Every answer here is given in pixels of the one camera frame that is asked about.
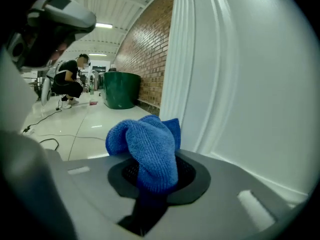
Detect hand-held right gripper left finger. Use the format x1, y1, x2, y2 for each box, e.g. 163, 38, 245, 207
46, 149, 141, 240

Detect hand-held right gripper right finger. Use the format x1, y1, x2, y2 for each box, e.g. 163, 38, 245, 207
146, 149, 309, 240

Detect blue microfibre cloth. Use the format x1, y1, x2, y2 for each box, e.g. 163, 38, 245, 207
105, 114, 182, 198

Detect dark green round counter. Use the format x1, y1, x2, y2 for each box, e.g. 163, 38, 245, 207
102, 70, 142, 111

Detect white standing appliance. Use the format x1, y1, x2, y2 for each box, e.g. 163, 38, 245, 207
40, 68, 55, 108

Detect person's light grey clothing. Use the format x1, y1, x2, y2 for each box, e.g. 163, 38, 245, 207
0, 46, 76, 240

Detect white floor cable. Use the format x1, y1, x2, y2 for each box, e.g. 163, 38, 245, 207
37, 133, 107, 143

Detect black floor cable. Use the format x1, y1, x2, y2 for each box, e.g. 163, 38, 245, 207
21, 97, 63, 135

